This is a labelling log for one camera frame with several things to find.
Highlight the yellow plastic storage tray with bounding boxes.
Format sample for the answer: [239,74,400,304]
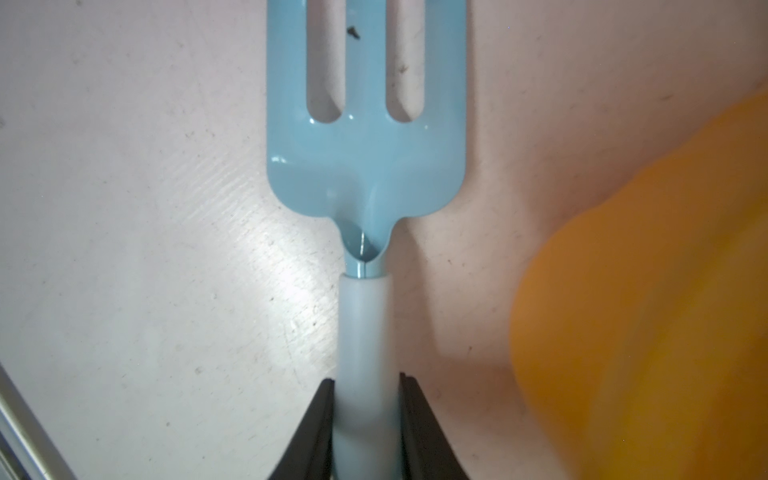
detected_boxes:
[509,91,767,479]

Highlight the green fork blue handle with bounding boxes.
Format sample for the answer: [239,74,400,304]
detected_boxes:
[266,1,467,479]

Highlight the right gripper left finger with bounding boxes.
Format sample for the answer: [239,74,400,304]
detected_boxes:
[268,378,335,480]

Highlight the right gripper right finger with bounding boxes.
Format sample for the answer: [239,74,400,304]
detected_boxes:
[400,373,469,480]

